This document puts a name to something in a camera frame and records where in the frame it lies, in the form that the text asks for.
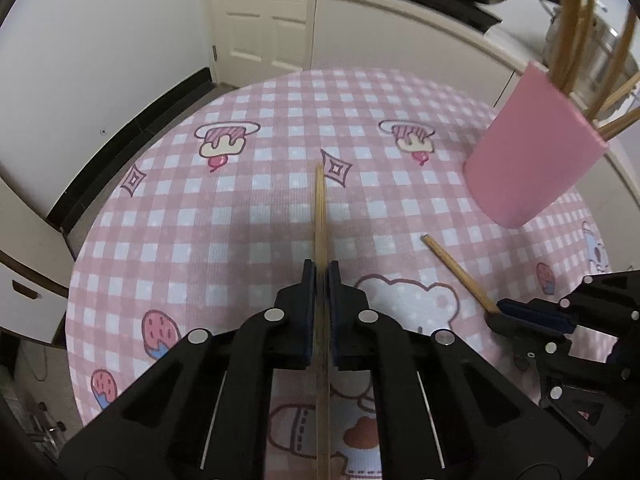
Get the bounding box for wooden chopstick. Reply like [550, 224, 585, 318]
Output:
[314, 163, 332, 480]
[421, 233, 501, 313]

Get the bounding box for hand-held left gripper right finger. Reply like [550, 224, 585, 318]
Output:
[326, 261, 586, 480]

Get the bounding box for white panel door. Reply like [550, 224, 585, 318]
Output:
[205, 0, 361, 88]

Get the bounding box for stainless steel steamer pot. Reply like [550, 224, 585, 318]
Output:
[542, 2, 640, 116]

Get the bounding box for pink cup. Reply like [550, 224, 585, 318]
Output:
[464, 60, 612, 229]

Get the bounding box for black induction cooker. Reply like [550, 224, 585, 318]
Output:
[357, 0, 503, 36]

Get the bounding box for white and wood side cabinet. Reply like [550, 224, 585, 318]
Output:
[0, 175, 76, 346]

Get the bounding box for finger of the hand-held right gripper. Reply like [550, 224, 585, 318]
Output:
[496, 270, 640, 335]
[485, 312, 571, 371]

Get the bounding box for white counter cabinet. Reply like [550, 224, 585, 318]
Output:
[305, 0, 640, 201]

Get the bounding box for bunch of wooden chopsticks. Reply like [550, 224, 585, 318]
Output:
[547, 0, 640, 141]

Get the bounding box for pink checked tablecloth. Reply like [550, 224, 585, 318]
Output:
[65, 67, 613, 480]

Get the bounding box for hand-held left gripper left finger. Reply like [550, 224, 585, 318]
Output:
[59, 259, 321, 480]

